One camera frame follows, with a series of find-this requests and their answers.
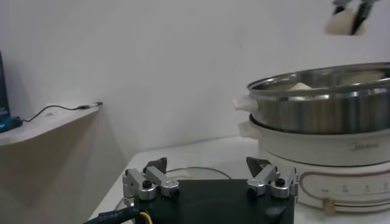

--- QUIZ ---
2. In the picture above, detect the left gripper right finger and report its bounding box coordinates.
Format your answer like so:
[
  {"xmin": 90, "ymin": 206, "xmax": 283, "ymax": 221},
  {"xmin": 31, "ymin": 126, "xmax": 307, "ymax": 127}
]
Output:
[{"xmin": 246, "ymin": 156, "xmax": 299, "ymax": 200}]

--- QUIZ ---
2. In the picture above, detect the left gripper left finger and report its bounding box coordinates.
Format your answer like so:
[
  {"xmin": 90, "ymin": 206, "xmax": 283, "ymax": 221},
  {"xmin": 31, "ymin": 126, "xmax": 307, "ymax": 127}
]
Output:
[{"xmin": 122, "ymin": 157, "xmax": 180, "ymax": 201}]

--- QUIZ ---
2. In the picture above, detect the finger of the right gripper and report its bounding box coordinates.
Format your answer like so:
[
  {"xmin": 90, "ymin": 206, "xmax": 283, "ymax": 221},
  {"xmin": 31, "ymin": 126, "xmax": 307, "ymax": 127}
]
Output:
[
  {"xmin": 331, "ymin": 0, "xmax": 351, "ymax": 15},
  {"xmin": 350, "ymin": 0, "xmax": 380, "ymax": 36}
]

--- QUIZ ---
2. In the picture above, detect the white steamed baozi bun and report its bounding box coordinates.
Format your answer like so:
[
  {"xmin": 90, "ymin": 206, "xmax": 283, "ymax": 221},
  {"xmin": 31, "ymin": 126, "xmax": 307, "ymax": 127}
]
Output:
[{"xmin": 324, "ymin": 9, "xmax": 368, "ymax": 36}]

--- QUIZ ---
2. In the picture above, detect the glass lid with cream handle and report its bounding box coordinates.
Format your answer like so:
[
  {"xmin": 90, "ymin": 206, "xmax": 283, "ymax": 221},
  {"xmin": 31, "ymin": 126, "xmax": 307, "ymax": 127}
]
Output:
[{"xmin": 118, "ymin": 166, "xmax": 233, "ymax": 211}]

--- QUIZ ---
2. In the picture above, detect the stainless steel steamer basket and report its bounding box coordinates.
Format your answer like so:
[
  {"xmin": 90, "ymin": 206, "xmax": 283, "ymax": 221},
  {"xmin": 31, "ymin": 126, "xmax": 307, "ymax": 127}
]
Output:
[{"xmin": 233, "ymin": 62, "xmax": 390, "ymax": 135}]

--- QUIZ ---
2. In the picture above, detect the cream electric cooker base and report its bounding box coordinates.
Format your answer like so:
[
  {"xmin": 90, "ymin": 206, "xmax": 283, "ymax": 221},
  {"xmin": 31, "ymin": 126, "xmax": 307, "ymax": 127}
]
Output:
[{"xmin": 238, "ymin": 120, "xmax": 390, "ymax": 214}]

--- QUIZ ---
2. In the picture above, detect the white side table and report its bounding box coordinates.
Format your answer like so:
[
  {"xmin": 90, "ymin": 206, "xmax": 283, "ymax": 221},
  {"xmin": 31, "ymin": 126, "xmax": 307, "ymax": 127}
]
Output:
[{"xmin": 0, "ymin": 102, "xmax": 104, "ymax": 147}]

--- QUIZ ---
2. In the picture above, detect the blue computer mouse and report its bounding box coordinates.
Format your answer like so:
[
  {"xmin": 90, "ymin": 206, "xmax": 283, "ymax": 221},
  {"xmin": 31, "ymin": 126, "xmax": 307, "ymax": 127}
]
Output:
[{"xmin": 0, "ymin": 116, "xmax": 24, "ymax": 134}]

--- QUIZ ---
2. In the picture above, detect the dark laptop screen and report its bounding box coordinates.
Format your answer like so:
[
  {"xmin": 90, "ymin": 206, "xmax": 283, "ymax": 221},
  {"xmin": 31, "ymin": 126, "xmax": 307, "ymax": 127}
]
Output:
[{"xmin": 0, "ymin": 50, "xmax": 12, "ymax": 118}]

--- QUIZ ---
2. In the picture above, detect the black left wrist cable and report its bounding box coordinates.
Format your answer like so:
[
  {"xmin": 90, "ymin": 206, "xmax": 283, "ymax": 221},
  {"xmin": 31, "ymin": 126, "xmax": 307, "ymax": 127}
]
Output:
[{"xmin": 82, "ymin": 206, "xmax": 153, "ymax": 224}]

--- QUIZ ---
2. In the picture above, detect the thin black desk cable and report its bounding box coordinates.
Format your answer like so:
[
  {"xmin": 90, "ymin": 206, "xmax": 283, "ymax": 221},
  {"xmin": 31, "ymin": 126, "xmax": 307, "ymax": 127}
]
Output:
[{"xmin": 23, "ymin": 104, "xmax": 92, "ymax": 122}]

